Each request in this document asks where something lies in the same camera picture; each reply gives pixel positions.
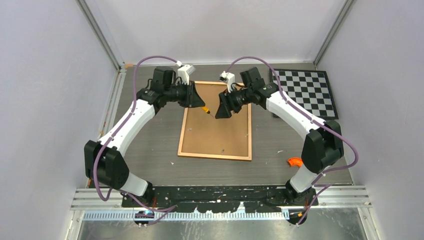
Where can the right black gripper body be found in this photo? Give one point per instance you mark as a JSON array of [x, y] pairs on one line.
[[239, 98]]

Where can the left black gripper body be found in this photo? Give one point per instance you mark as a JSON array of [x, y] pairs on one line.
[[180, 94]]

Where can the orange tool handle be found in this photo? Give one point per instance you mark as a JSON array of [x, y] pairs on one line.
[[207, 111]]

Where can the wooden picture frame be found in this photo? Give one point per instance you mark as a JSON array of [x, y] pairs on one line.
[[204, 136]]

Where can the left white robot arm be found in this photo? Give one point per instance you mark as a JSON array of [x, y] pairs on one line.
[[104, 159]]

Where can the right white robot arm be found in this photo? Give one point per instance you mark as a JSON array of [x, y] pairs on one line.
[[322, 145]]

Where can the black white chessboard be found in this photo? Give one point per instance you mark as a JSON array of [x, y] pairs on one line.
[[310, 89]]

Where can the orange curved plastic piece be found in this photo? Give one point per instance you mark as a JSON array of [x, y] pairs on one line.
[[295, 161]]

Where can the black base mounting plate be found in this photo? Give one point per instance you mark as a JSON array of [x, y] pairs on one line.
[[222, 199]]

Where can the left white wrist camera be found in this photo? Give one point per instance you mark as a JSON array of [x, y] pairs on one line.
[[184, 73]]

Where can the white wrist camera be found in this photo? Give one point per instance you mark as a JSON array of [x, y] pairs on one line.
[[229, 79], [184, 73]]

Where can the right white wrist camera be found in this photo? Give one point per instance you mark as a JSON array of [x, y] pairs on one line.
[[229, 79]]

